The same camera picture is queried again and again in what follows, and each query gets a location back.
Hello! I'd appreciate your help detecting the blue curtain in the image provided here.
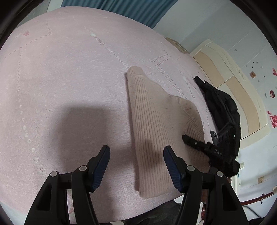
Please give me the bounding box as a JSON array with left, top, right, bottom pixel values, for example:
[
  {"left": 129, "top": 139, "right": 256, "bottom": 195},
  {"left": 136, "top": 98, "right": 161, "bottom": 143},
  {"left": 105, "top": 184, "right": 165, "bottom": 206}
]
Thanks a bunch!
[{"left": 61, "top": 0, "right": 177, "bottom": 28}]

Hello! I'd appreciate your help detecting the beige knit sweater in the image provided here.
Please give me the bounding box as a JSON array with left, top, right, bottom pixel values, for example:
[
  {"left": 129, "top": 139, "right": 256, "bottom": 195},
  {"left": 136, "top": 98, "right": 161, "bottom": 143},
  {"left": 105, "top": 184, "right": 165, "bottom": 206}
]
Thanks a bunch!
[{"left": 126, "top": 66, "right": 209, "bottom": 198}]

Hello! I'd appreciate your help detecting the black jacket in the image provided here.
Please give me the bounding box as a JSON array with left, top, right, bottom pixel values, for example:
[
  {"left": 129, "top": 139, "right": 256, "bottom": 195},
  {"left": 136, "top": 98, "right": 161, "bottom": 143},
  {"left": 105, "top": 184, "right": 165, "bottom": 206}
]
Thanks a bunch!
[{"left": 194, "top": 76, "right": 241, "bottom": 178}]

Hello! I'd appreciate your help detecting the cream wooden headboard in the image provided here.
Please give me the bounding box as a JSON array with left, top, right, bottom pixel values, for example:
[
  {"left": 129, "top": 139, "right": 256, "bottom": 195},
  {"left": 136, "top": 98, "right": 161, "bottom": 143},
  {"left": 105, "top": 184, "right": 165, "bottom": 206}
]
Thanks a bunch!
[{"left": 190, "top": 39, "right": 270, "bottom": 149}]

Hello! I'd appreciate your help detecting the pink bedspread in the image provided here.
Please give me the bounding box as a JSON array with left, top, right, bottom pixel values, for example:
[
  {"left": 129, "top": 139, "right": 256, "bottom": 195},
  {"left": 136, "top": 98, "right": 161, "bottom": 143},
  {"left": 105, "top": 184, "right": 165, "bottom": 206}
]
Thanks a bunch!
[{"left": 1, "top": 7, "right": 214, "bottom": 224}]

